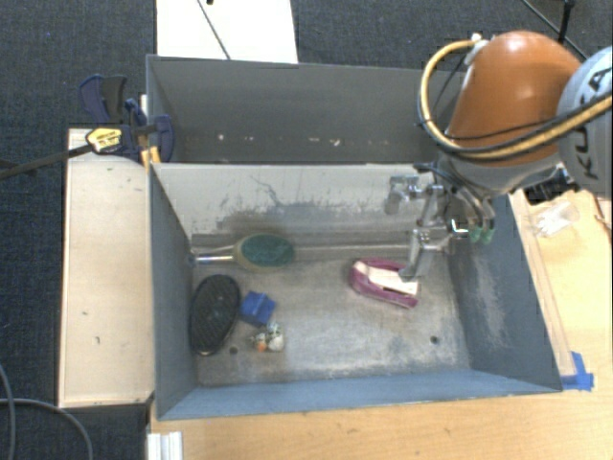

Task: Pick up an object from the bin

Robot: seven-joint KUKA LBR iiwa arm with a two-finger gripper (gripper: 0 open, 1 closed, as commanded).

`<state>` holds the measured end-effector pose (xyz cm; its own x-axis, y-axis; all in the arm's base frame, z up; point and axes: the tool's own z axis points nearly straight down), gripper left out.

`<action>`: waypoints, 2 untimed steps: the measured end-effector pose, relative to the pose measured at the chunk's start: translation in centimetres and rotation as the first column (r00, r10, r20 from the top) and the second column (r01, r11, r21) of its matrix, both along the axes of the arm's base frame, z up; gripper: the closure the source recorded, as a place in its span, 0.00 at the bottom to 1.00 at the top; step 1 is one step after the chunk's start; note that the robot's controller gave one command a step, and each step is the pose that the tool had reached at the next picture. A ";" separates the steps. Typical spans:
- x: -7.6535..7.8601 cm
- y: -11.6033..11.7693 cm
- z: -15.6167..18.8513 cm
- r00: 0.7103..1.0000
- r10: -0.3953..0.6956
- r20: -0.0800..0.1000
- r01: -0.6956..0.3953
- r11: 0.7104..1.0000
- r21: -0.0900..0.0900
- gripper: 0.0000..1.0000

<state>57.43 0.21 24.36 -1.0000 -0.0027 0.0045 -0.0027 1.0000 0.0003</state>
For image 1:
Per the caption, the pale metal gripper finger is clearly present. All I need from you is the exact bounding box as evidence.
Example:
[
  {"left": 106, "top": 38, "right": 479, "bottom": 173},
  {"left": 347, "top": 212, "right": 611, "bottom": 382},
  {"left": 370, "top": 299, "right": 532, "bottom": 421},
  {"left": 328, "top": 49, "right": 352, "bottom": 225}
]
[
  {"left": 398, "top": 227, "right": 454, "bottom": 280},
  {"left": 383, "top": 174, "right": 425, "bottom": 216}
]

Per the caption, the purple and white stapler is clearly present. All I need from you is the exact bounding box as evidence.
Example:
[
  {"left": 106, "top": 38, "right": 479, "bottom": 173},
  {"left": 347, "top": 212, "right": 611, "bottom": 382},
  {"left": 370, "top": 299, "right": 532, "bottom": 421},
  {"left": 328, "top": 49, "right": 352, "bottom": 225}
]
[{"left": 346, "top": 257, "right": 420, "bottom": 311}]

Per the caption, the clear plastic piece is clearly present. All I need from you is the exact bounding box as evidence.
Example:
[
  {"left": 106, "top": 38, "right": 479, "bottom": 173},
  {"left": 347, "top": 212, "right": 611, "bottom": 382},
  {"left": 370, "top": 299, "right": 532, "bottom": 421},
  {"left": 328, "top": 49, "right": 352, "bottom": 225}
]
[{"left": 530, "top": 200, "right": 581, "bottom": 239}]

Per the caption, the grey metal bin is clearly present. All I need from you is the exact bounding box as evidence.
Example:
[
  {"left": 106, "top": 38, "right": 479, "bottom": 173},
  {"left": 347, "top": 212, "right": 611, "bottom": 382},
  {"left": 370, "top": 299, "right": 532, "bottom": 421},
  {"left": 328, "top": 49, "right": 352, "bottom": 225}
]
[{"left": 145, "top": 54, "right": 564, "bottom": 422}]

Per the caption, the blue small block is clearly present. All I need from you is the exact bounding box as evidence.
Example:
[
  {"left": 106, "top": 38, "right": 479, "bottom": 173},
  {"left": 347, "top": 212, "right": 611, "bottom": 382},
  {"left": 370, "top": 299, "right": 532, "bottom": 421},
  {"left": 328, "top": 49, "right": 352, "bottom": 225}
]
[{"left": 238, "top": 290, "right": 278, "bottom": 328}]

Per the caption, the white and orange small toy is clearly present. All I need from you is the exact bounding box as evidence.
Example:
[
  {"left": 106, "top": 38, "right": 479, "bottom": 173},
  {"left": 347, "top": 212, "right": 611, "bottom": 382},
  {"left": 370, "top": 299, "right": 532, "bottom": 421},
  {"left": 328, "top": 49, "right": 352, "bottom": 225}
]
[{"left": 251, "top": 322, "right": 286, "bottom": 354}]

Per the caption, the pale wood flat board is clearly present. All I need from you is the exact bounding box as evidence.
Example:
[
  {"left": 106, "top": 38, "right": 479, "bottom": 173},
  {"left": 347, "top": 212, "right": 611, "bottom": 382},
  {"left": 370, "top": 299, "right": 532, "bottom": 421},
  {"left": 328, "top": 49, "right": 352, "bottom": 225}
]
[{"left": 57, "top": 127, "right": 157, "bottom": 409}]

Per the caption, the green brush with metal handle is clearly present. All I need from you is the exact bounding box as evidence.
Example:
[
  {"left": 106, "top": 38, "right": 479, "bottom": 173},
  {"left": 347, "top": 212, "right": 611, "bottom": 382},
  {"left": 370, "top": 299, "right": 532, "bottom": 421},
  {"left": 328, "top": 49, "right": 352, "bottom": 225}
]
[{"left": 193, "top": 233, "right": 297, "bottom": 273}]

